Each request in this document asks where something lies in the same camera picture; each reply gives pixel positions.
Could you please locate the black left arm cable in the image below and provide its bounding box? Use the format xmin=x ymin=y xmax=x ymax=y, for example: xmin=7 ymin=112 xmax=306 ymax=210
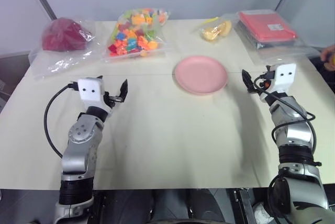
xmin=43 ymin=83 xmax=80 ymax=160

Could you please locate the metal bracket under table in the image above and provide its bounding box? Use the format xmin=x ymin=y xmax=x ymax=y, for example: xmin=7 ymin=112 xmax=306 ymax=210
xmin=231 ymin=187 xmax=256 ymax=224

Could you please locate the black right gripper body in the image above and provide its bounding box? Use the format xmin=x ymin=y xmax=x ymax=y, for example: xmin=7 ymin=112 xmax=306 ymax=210
xmin=248 ymin=76 xmax=275 ymax=102

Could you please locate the clear bag of red items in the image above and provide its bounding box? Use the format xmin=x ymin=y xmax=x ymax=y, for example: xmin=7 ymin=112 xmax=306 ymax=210
xmin=28 ymin=16 xmax=99 ymax=80

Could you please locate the pink round plate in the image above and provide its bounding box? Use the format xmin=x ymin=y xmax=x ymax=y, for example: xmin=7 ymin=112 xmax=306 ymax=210
xmin=172 ymin=55 xmax=229 ymax=96

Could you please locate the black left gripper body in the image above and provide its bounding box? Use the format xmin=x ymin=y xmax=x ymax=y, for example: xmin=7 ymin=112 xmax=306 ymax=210
xmin=104 ymin=92 xmax=125 ymax=109

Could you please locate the clear bag of colourful blocks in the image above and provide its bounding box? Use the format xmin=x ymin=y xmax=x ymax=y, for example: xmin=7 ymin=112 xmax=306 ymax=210
xmin=100 ymin=6 xmax=174 ymax=64

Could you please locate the bag of yellow items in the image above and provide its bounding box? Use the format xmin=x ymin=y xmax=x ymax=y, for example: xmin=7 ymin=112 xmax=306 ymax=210
xmin=193 ymin=13 xmax=235 ymax=43

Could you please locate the person's bare hand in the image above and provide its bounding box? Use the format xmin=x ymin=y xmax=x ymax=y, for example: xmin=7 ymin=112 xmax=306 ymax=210
xmin=320 ymin=45 xmax=335 ymax=63

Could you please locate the clear bag of red packs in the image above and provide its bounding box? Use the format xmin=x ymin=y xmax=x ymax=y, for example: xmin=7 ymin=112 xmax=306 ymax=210
xmin=233 ymin=9 xmax=319 ymax=65

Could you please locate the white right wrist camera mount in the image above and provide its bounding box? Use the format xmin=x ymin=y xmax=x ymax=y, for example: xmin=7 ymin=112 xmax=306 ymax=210
xmin=271 ymin=63 xmax=298 ymax=93

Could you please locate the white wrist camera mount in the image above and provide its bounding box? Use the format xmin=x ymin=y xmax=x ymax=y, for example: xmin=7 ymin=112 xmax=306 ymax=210
xmin=77 ymin=76 xmax=114 ymax=116
xmin=271 ymin=63 xmax=298 ymax=93

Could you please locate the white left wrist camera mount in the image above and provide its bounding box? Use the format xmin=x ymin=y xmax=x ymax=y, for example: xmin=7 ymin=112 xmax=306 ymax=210
xmin=77 ymin=76 xmax=114 ymax=116

